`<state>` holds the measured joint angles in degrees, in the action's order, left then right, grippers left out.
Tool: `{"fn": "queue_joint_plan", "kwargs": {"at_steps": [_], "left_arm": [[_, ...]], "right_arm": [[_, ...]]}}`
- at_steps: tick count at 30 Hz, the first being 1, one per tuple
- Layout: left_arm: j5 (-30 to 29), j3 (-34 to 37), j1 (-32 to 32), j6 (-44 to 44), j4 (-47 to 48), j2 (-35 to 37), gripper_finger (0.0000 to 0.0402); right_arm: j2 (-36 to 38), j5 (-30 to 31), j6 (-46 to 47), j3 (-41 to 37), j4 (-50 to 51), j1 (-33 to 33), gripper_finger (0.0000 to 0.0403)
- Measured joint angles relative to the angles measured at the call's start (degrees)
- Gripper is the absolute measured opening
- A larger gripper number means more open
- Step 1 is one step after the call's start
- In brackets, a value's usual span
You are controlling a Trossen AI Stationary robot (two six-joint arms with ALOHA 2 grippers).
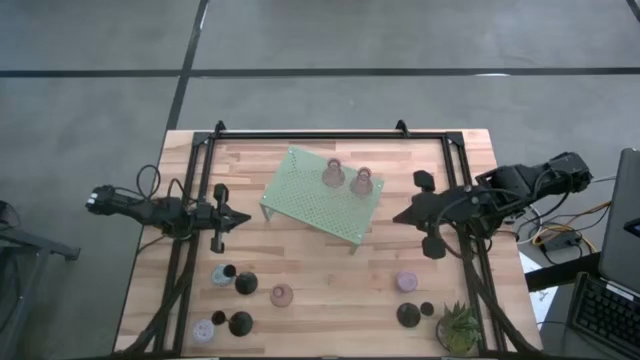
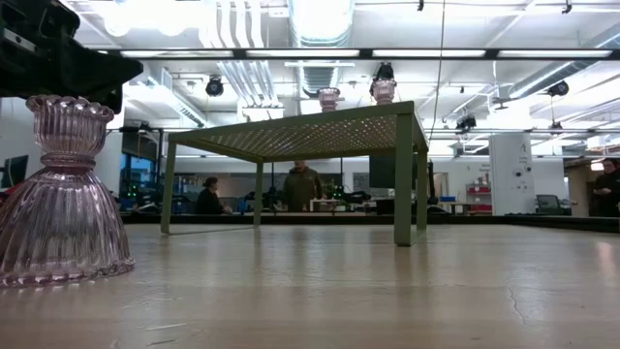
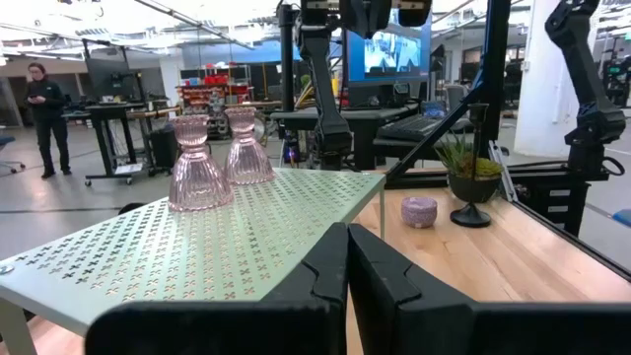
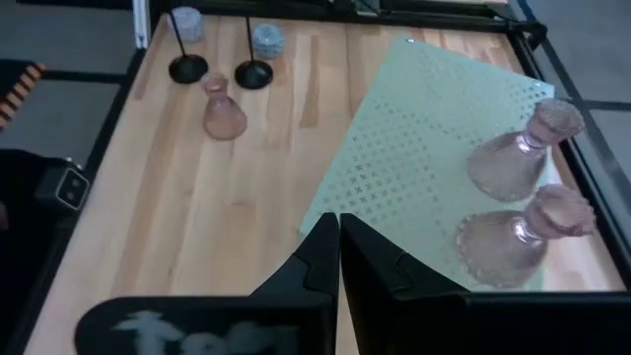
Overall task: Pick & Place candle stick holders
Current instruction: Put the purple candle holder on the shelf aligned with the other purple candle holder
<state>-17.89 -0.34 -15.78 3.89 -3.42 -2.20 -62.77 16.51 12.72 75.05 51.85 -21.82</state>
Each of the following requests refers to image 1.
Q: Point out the white paper sheet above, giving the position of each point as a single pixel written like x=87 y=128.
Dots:
x=542 y=300

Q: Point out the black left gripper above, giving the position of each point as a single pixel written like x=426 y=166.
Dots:
x=218 y=220

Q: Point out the purple glass votive holder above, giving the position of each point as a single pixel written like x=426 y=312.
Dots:
x=407 y=281

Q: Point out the potted green succulent plant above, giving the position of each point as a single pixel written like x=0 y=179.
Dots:
x=457 y=330

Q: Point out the green perforated metal shelf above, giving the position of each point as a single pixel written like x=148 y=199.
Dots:
x=310 y=200

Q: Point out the black power adapter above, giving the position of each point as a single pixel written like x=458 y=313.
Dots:
x=560 y=242

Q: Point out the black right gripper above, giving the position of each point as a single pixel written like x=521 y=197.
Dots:
x=445 y=207

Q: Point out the black aluminium frame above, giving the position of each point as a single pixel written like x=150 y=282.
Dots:
x=325 y=135

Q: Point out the black metal candlestick holder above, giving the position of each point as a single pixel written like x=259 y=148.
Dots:
x=240 y=323
x=408 y=315
x=246 y=283

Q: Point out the black flat bar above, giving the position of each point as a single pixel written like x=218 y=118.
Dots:
x=560 y=272

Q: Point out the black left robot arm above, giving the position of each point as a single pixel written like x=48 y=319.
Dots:
x=150 y=210

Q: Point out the grey glass votive holder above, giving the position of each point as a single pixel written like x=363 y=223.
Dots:
x=218 y=276

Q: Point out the grey laptop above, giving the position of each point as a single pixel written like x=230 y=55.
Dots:
x=620 y=220

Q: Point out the black keyboard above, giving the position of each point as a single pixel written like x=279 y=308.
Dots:
x=607 y=312

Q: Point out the grey metal cart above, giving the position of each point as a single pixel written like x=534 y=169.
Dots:
x=30 y=240

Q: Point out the pink glass candle holder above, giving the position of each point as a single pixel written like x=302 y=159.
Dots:
x=333 y=175
x=281 y=295
x=361 y=183

